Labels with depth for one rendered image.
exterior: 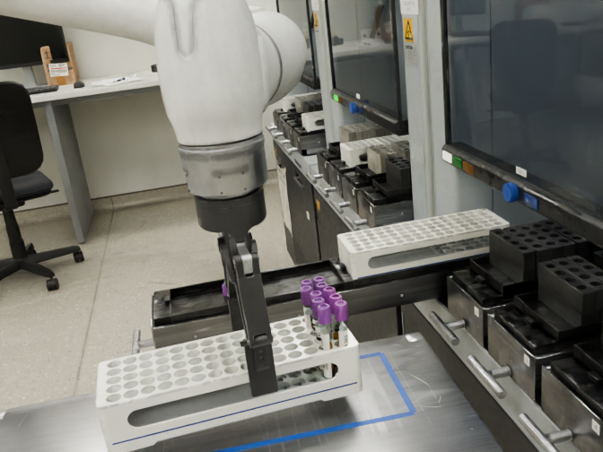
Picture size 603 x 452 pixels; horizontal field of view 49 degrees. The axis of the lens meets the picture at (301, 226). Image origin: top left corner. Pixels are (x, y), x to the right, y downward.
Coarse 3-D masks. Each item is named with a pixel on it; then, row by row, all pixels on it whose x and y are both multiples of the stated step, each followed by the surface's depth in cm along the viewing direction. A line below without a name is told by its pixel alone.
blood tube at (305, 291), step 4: (304, 288) 80; (308, 288) 80; (304, 292) 79; (308, 292) 79; (304, 296) 79; (308, 296) 79; (304, 300) 79; (308, 300) 79; (304, 304) 79; (308, 304) 79; (304, 308) 80; (308, 308) 79; (304, 312) 80; (308, 312) 80; (308, 316) 80; (308, 320) 80; (308, 324) 80; (312, 324) 80; (308, 328) 81; (312, 328) 81
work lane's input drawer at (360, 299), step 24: (312, 264) 124; (336, 264) 122; (456, 264) 117; (192, 288) 120; (216, 288) 121; (264, 288) 119; (288, 288) 118; (336, 288) 114; (360, 288) 114; (384, 288) 115; (408, 288) 116; (432, 288) 117; (168, 312) 111; (192, 312) 110; (216, 312) 111; (288, 312) 112; (360, 312) 115; (168, 336) 109; (192, 336) 110
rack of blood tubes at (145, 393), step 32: (288, 320) 83; (160, 352) 80; (192, 352) 79; (224, 352) 78; (288, 352) 76; (320, 352) 75; (352, 352) 76; (128, 384) 74; (160, 384) 73; (192, 384) 72; (224, 384) 73; (288, 384) 77; (320, 384) 76; (128, 416) 78; (160, 416) 77; (192, 416) 73; (256, 416) 76; (128, 448) 72
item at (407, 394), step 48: (384, 384) 84; (432, 384) 82; (0, 432) 83; (48, 432) 82; (96, 432) 81; (240, 432) 78; (288, 432) 77; (336, 432) 76; (384, 432) 75; (432, 432) 74; (480, 432) 73
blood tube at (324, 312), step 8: (320, 304) 75; (320, 312) 74; (328, 312) 74; (320, 320) 74; (328, 320) 74; (320, 328) 75; (328, 328) 75; (320, 336) 75; (328, 336) 75; (328, 344) 75; (328, 368) 76; (328, 376) 77
